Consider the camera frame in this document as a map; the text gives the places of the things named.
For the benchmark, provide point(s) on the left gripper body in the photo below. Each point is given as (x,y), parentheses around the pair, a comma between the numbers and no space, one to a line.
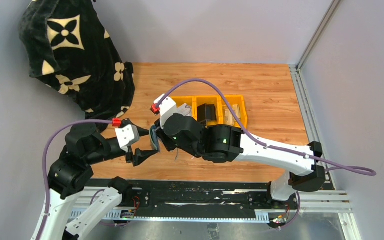
(129,155)

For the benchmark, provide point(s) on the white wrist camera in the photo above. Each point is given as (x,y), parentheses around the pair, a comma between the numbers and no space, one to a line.
(165,107)
(127,136)

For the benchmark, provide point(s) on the middle yellow plastic bin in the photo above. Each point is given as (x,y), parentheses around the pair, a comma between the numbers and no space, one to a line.
(211,99)

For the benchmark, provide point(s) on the right yellow plastic bin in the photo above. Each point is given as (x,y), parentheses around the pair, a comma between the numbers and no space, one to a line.
(237,103)

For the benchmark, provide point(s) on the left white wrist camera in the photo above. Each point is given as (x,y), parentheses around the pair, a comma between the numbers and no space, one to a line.
(127,136)

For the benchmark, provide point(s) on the aluminium frame rail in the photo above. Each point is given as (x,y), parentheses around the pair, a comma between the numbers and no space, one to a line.
(296,71)

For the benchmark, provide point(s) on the black cards in middle bin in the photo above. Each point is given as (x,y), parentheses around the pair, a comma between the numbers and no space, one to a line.
(206,113)

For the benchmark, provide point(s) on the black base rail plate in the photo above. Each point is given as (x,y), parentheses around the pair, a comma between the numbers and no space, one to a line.
(205,200)

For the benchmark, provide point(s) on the green leather card holder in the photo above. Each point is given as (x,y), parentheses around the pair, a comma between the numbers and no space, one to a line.
(154,139)

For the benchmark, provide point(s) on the silver cards in left bin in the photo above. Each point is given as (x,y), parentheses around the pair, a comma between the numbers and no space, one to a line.
(185,110)

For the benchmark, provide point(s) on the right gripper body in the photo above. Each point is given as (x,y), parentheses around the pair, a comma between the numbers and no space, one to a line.
(160,135)

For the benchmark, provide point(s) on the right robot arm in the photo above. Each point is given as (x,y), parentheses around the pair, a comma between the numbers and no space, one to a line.
(225,143)

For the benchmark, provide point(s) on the yellow plastic bin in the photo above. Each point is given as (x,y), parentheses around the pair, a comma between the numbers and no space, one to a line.
(237,103)
(211,99)
(191,100)

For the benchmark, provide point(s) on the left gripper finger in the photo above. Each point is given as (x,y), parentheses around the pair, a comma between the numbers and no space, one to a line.
(141,156)
(141,131)

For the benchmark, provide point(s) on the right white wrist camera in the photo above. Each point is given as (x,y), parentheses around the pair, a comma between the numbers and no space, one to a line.
(165,107)

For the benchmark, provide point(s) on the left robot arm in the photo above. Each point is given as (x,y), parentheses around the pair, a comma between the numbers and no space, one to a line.
(67,177)

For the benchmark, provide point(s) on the black floral patterned blanket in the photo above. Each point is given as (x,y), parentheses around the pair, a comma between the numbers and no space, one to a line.
(70,51)

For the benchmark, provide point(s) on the left yellow plastic bin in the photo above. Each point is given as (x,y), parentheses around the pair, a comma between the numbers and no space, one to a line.
(191,100)

